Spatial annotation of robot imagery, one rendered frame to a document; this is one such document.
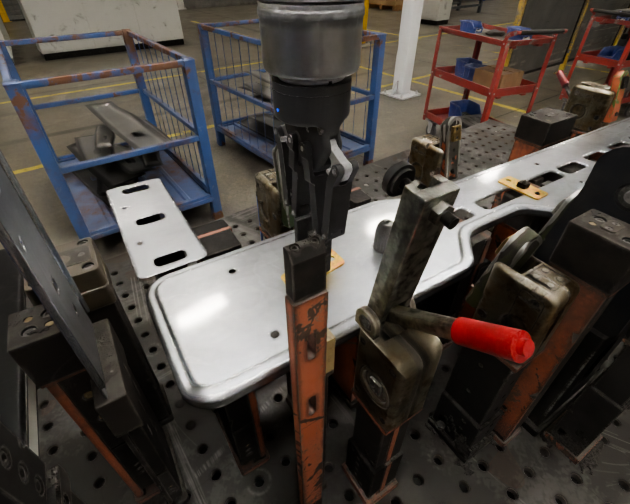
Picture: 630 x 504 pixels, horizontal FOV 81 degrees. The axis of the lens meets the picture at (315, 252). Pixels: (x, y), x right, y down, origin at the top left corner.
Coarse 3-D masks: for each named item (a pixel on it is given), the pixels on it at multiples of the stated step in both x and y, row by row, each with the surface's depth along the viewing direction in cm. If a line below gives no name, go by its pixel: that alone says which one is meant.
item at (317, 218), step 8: (304, 144) 36; (304, 152) 37; (304, 160) 38; (304, 168) 38; (312, 168) 38; (304, 176) 39; (312, 176) 38; (320, 176) 39; (312, 184) 39; (320, 184) 39; (312, 192) 40; (320, 192) 40; (312, 200) 40; (320, 200) 40; (312, 208) 41; (320, 208) 40; (312, 216) 42; (320, 216) 41; (320, 224) 41; (312, 232) 43; (320, 232) 42
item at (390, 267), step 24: (408, 168) 28; (408, 192) 26; (432, 192) 26; (456, 192) 26; (408, 216) 27; (432, 216) 26; (408, 240) 28; (432, 240) 29; (384, 264) 31; (408, 264) 30; (384, 288) 33; (408, 288) 34; (384, 312) 34
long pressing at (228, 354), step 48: (576, 144) 86; (480, 192) 68; (288, 240) 57; (336, 240) 57; (192, 288) 49; (240, 288) 49; (336, 288) 49; (432, 288) 48; (192, 336) 42; (240, 336) 42; (336, 336) 42; (192, 384) 38; (240, 384) 37
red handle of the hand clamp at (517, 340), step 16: (400, 320) 34; (416, 320) 32; (432, 320) 30; (448, 320) 30; (464, 320) 28; (448, 336) 29; (464, 336) 27; (480, 336) 26; (496, 336) 25; (512, 336) 24; (528, 336) 25; (496, 352) 25; (512, 352) 24; (528, 352) 24
